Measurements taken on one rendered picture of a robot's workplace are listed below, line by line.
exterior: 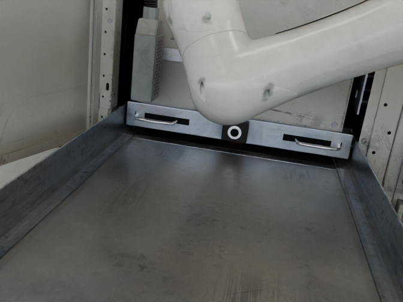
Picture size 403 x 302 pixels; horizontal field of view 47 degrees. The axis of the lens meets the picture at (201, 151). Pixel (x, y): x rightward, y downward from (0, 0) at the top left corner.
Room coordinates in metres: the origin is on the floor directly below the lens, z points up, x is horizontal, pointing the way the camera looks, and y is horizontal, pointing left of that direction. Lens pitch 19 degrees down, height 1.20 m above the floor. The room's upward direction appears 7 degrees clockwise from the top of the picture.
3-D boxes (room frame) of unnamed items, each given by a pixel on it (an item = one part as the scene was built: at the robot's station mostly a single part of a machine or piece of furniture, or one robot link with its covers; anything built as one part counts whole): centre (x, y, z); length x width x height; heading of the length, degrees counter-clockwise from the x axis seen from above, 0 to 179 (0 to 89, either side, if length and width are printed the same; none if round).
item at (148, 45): (1.03, 0.14, 1.04); 0.08 x 0.05 x 0.17; 173
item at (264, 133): (1.08, -0.08, 0.89); 0.54 x 0.05 x 0.06; 83
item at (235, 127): (1.05, -0.07, 0.90); 0.06 x 0.03 x 0.05; 83
